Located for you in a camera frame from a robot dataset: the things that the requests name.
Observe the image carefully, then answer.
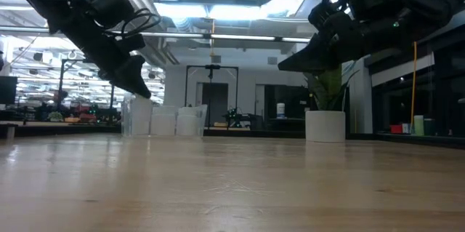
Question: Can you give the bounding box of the black gantry frame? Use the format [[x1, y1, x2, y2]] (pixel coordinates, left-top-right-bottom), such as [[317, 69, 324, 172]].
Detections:
[[57, 58, 117, 116]]

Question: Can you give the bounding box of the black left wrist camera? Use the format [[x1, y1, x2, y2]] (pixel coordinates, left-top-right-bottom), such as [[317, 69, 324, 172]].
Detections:
[[86, 0, 136, 30]]

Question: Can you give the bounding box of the bright ceiling light panel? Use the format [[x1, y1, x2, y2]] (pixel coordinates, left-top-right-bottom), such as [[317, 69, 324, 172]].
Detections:
[[154, 0, 313, 22]]

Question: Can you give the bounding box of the small black background robot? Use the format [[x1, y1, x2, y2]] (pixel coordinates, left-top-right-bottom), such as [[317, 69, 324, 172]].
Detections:
[[222, 107, 257, 129]]

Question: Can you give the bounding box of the yellow hanging cable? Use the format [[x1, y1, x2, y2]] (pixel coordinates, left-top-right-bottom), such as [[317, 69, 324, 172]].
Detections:
[[410, 41, 418, 133], [210, 19, 216, 57]]

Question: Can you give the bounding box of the clear plastic basket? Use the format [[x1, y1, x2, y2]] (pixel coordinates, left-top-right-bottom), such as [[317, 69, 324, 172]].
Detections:
[[121, 92, 209, 138]]

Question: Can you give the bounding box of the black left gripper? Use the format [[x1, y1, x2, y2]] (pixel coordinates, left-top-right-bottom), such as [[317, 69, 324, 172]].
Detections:
[[54, 6, 152, 100]]

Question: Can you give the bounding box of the dark grey door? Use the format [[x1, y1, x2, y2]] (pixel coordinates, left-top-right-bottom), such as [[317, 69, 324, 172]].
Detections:
[[195, 81, 230, 124]]

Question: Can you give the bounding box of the black monitor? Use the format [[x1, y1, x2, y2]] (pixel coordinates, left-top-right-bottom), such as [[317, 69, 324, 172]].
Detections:
[[0, 75, 18, 105]]

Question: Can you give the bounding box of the dark green cup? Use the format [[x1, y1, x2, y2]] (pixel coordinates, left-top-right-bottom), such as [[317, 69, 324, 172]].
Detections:
[[424, 118, 436, 137]]

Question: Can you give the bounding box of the black gantry stand with camera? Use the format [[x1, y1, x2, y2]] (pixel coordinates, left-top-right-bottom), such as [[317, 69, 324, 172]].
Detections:
[[184, 64, 240, 131]]

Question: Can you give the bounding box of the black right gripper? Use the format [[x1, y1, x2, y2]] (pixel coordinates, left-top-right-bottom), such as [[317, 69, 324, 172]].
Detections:
[[278, 0, 401, 73]]

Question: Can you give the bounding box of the light green cup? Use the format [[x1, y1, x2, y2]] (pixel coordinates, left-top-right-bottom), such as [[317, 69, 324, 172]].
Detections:
[[413, 114, 425, 137]]

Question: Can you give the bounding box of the snake plant in white pot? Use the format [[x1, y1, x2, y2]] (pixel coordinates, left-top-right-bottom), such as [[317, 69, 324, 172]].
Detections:
[[304, 60, 360, 144]]

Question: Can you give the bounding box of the long ceiling tube light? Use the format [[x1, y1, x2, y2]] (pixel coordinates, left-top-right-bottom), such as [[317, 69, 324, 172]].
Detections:
[[210, 33, 312, 43], [139, 31, 205, 40]]

